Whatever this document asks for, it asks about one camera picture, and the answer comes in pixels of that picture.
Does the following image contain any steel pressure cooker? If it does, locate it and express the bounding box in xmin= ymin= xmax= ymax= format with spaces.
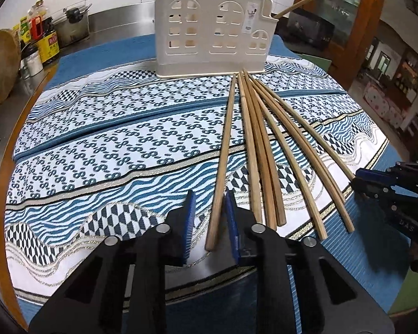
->
xmin=53 ymin=4 xmax=92 ymax=48

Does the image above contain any dark wooden chopstick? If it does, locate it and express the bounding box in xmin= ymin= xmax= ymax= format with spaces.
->
xmin=205 ymin=75 xmax=238 ymax=251

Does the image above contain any small white jar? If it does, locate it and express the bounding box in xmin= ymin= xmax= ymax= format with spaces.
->
xmin=22 ymin=53 xmax=43 ymax=78

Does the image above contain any row of bamboo chopsticks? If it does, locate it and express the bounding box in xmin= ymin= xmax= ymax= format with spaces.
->
xmin=237 ymin=70 xmax=355 ymax=240

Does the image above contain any wooden glass door cabinet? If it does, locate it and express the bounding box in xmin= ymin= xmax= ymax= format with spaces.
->
xmin=293 ymin=0 xmax=389 ymax=92

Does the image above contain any large soy sauce bottle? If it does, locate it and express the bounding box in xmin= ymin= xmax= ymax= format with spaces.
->
xmin=31 ymin=14 xmax=60 ymax=65

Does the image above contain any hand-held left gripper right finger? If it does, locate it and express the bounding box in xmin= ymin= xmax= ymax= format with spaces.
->
xmin=224 ymin=191 xmax=394 ymax=334

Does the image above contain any pink dotted cloth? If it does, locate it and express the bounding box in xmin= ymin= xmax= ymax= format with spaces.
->
xmin=363 ymin=83 xmax=406 ymax=130

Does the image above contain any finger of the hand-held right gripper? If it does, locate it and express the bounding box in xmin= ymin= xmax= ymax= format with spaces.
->
xmin=387 ymin=162 xmax=418 ymax=195
xmin=355 ymin=168 xmax=417 ymax=227

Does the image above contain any cream plastic utensil holder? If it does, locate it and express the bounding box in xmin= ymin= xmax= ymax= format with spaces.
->
xmin=154 ymin=0 xmax=273 ymax=78

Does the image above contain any green label bottle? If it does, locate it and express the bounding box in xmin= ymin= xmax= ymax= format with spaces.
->
xmin=18 ymin=17 xmax=33 ymax=44

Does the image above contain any round wooden cutting board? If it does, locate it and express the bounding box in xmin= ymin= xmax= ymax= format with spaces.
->
xmin=0 ymin=29 xmax=22 ymax=109

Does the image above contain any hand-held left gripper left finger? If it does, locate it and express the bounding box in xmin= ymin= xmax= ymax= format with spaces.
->
xmin=28 ymin=191 xmax=197 ymax=334

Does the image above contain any blue patterned table mat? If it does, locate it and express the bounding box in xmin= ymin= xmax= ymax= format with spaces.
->
xmin=5 ymin=33 xmax=418 ymax=334

